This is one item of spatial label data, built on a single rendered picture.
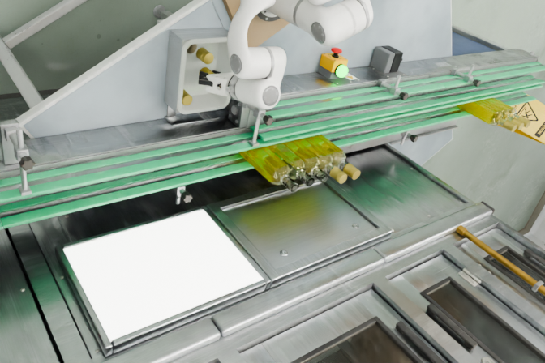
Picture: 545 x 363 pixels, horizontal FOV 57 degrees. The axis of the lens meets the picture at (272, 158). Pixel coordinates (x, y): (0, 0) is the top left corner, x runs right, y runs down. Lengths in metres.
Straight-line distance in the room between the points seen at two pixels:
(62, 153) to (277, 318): 0.68
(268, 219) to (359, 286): 0.33
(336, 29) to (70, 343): 0.96
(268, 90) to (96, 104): 0.50
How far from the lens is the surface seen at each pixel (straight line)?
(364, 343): 1.33
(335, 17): 1.35
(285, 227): 1.51
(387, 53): 1.99
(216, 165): 1.55
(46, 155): 1.38
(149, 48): 1.46
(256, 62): 1.20
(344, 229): 1.56
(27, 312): 1.30
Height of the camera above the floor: 1.98
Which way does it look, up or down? 39 degrees down
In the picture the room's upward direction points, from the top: 131 degrees clockwise
